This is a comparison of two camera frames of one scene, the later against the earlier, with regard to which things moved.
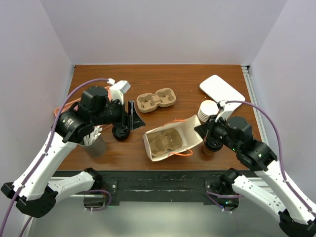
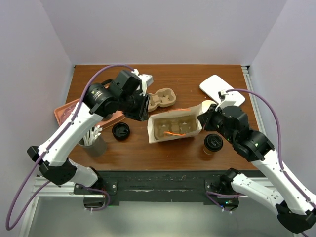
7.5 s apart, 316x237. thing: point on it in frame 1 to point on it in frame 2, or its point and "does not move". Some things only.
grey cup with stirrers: (94, 144) does not move
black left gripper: (124, 120) to (141, 113)
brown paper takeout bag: (174, 138) to (175, 124)
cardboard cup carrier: (161, 141) to (171, 127)
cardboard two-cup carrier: (147, 102) does not move
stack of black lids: (120, 133) does not move
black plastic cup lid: (213, 144) does not move
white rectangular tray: (217, 89) does not move
